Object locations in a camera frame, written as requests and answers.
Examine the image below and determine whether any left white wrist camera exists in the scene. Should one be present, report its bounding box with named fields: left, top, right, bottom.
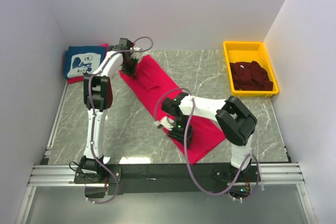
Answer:
left=130, top=47, right=142, bottom=60

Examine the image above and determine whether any folded red t-shirt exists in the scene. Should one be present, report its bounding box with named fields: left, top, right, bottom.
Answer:
left=67, top=43, right=110, bottom=85

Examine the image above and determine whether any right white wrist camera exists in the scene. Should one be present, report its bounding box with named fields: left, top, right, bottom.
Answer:
left=155, top=116, right=175, bottom=131

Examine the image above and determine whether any aluminium rail frame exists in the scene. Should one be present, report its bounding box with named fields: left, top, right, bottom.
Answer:
left=17, top=88, right=317, bottom=223

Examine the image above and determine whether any dark maroon t-shirt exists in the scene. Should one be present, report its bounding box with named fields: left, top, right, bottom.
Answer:
left=229, top=61, right=274, bottom=91

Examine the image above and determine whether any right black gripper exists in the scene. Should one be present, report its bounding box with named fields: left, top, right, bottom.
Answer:
left=167, top=114, right=194, bottom=150

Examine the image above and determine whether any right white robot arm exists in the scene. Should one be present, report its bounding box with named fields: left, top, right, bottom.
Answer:
left=155, top=92, right=257, bottom=182

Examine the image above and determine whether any bright red t-shirt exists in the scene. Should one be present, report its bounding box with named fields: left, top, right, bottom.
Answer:
left=119, top=55, right=225, bottom=165

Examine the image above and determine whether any black base bar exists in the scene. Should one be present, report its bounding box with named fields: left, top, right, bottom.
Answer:
left=73, top=163, right=260, bottom=198

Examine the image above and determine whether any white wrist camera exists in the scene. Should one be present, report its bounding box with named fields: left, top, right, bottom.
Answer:
left=155, top=116, right=175, bottom=131
left=130, top=47, right=142, bottom=60

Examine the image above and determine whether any folded blue printed t-shirt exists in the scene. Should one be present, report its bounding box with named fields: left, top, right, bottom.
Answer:
left=64, top=45, right=106, bottom=79

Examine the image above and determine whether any yellow plastic bin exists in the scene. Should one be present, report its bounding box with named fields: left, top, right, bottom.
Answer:
left=223, top=41, right=279, bottom=97

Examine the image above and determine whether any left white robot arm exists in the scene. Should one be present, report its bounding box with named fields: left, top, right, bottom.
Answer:
left=77, top=38, right=139, bottom=183

